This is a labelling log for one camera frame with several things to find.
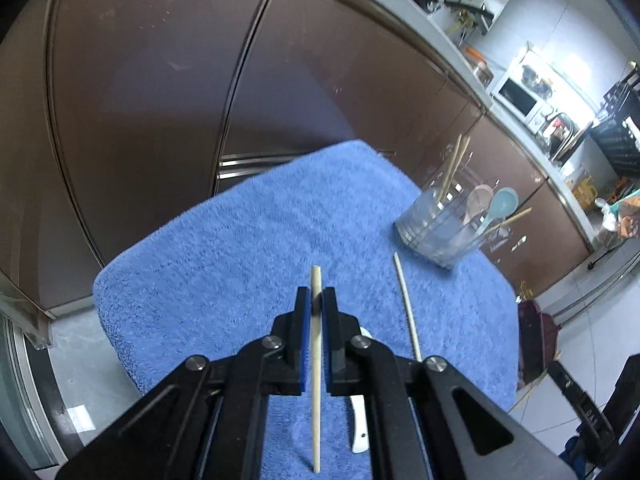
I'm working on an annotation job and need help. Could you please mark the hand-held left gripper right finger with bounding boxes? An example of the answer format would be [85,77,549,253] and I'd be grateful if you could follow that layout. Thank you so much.
[322,286,579,480]

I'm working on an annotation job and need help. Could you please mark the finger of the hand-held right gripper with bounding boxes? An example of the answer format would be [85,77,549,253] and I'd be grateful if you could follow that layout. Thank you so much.
[547,359,619,454]

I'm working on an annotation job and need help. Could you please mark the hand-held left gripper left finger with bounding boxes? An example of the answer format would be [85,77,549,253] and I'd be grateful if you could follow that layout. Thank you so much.
[55,286,313,480]

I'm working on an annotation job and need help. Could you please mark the wooden chopstick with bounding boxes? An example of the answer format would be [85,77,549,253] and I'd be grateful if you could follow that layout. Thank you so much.
[433,133,464,204]
[392,251,424,362]
[310,265,323,475]
[442,135,473,197]
[482,207,534,237]

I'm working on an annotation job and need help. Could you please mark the white ceramic spoon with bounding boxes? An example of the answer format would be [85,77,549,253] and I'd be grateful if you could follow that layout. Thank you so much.
[348,327,374,455]

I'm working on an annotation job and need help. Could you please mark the clear glass utensil holder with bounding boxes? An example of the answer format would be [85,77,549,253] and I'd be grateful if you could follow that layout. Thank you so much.
[394,152,516,269]

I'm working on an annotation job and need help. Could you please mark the beige ceramic spoon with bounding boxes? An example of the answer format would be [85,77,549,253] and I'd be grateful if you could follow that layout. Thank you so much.
[462,184,494,227]

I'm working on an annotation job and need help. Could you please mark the light blue ceramic spoon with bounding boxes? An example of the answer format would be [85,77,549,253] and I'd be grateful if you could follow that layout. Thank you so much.
[473,187,520,237]

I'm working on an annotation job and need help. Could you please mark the red dustpan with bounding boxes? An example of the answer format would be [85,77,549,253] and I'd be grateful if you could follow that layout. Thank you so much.
[517,297,562,387]

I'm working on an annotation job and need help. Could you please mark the blue terry towel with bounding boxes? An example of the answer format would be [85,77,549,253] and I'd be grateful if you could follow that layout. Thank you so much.
[92,138,521,480]

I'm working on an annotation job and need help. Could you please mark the brown patterned hanging cloth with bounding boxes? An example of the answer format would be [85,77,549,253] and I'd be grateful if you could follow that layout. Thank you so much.
[617,187,640,239]

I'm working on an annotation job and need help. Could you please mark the glass sliding door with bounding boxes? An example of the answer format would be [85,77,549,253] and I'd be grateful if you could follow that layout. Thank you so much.
[0,270,67,467]

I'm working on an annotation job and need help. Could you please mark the brown lower cabinets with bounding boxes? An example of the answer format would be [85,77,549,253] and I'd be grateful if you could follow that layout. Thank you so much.
[0,0,597,322]

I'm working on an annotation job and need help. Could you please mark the white microwave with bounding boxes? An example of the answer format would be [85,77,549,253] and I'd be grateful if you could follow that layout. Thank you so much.
[492,72,546,124]

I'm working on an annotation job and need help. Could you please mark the rice cooker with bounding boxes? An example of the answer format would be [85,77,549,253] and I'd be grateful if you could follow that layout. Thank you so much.
[462,45,496,86]

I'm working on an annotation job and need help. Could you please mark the steel pot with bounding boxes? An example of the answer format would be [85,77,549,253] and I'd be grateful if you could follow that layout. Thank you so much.
[519,62,556,96]

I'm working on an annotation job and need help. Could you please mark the black wall rack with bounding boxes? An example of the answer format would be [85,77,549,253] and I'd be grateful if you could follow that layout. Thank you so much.
[589,67,640,177]

